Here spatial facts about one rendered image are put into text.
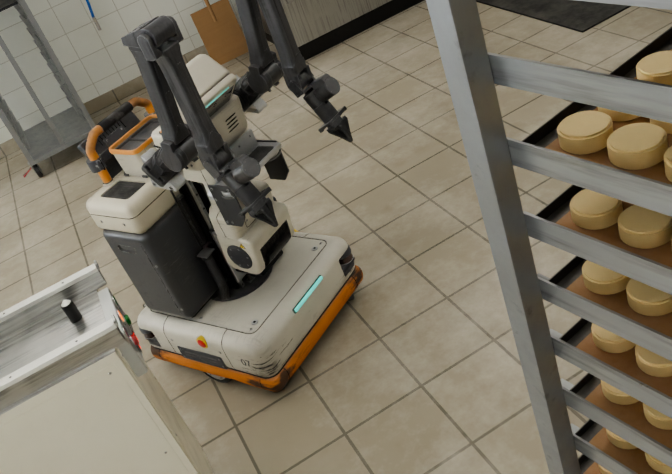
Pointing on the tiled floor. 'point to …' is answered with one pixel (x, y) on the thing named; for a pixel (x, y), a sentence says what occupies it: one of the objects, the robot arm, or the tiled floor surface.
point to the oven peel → (219, 29)
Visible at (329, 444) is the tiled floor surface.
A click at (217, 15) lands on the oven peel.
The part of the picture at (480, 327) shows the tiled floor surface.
